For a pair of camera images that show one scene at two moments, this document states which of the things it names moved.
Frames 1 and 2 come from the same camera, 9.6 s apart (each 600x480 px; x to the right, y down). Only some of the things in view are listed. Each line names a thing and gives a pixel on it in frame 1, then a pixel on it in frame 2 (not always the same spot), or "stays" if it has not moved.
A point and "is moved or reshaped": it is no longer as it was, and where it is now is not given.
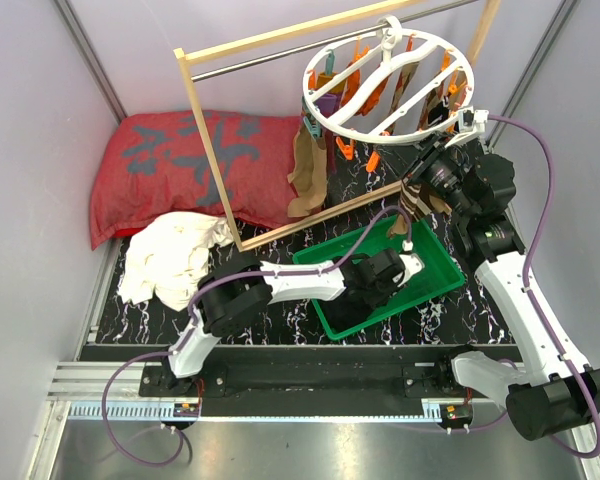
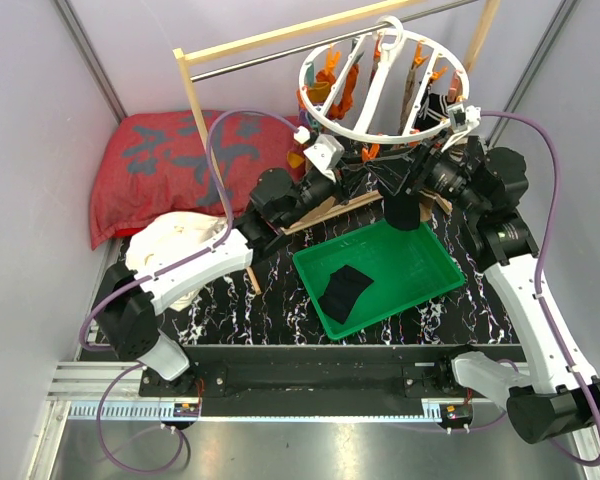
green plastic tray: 439,272 stays
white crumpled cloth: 169,255 stays
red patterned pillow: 156,163 stays
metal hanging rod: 323,43 stays
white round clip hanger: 383,87 is moved or reshaped
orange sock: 351,82 → 339,110
